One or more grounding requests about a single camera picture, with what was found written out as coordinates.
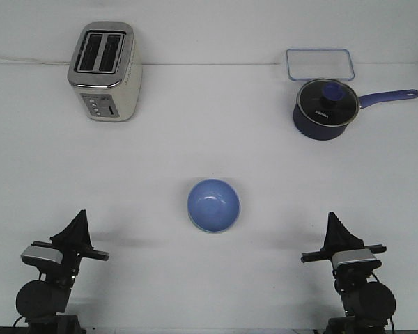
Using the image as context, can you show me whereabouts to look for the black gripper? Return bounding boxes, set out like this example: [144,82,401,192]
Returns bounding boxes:
[301,212,387,291]
[31,210,109,289]

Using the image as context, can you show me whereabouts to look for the blue bowl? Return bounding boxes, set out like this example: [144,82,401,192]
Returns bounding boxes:
[187,179,240,233]

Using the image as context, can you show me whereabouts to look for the green bowl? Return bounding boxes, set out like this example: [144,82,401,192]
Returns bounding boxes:
[187,202,241,234]

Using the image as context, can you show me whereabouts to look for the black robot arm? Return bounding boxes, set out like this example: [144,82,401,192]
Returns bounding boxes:
[301,212,396,333]
[15,209,109,334]

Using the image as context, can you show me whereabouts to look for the silver cream two-slot toaster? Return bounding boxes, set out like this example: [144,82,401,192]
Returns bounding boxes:
[67,21,143,122]

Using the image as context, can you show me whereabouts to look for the blue saucepan with handle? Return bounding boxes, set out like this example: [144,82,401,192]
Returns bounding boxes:
[293,89,418,141]

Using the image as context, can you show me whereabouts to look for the clear blue-rimmed container lid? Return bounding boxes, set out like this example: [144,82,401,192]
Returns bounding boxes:
[286,48,355,81]

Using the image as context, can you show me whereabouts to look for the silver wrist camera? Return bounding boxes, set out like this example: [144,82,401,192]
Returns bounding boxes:
[331,248,376,269]
[21,246,63,265]

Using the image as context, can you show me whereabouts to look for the glass pot lid blue knob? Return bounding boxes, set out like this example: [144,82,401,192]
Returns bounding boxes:
[296,79,359,127]

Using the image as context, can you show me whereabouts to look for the white toaster power cord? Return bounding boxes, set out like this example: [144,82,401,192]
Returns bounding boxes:
[0,53,73,66]

